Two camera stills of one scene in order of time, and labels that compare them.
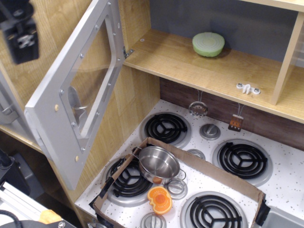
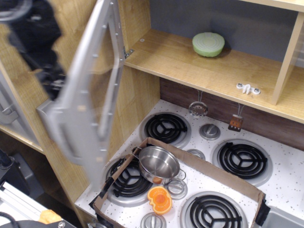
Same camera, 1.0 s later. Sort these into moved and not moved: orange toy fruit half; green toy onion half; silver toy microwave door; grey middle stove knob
Moved: silver toy microwave door
Not moved: orange toy fruit half; grey middle stove knob; green toy onion half
